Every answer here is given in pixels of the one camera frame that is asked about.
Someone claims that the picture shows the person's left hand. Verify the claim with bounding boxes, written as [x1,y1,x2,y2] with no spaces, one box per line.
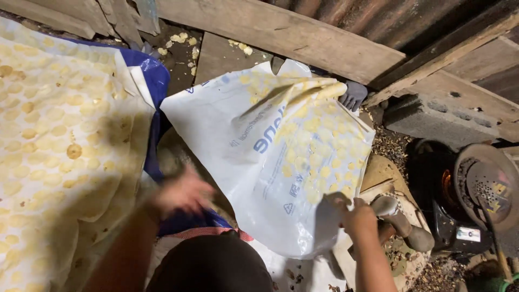
[152,165,216,220]

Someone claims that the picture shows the person's right hand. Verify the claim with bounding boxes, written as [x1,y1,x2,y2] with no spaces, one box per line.
[337,196,380,246]

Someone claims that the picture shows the white printed plastic sheet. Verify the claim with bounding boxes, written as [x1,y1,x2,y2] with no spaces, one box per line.
[160,59,376,260]

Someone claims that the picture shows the flat brown cardboard piece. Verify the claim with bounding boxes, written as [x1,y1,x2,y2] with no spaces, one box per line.
[359,153,431,292]

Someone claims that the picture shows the wooden mallet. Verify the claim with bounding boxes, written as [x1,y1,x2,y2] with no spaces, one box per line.
[348,195,435,260]

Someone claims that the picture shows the yellow crackers on printed sheet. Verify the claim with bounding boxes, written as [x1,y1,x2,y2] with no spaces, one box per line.
[237,73,371,205]

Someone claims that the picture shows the black stove with fire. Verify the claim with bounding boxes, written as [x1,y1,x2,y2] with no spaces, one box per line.
[405,139,495,257]

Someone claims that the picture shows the grey work glove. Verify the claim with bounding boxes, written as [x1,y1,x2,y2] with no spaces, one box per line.
[338,80,369,112]

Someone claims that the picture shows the blue plastic tarp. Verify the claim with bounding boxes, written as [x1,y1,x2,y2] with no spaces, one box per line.
[61,37,234,238]

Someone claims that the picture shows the grey concrete block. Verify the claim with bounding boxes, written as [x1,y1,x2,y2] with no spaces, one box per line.
[383,94,501,150]

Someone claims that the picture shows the perforated metal skimmer ladle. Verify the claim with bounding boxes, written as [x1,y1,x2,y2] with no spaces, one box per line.
[453,143,519,284]

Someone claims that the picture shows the large white cracker-covered sheet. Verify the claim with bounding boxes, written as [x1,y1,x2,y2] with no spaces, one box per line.
[0,17,157,292]

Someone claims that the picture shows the scattered yellow cracker pieces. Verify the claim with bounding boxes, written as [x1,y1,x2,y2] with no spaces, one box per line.
[156,32,254,77]

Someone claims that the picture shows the long wooden plank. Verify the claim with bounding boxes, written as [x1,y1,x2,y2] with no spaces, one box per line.
[156,0,407,86]

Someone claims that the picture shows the rusty corrugated metal sheet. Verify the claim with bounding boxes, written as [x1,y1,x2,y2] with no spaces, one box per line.
[259,0,501,55]

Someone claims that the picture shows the stacked weathered wooden boards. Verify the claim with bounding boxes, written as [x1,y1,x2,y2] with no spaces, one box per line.
[0,0,161,46]

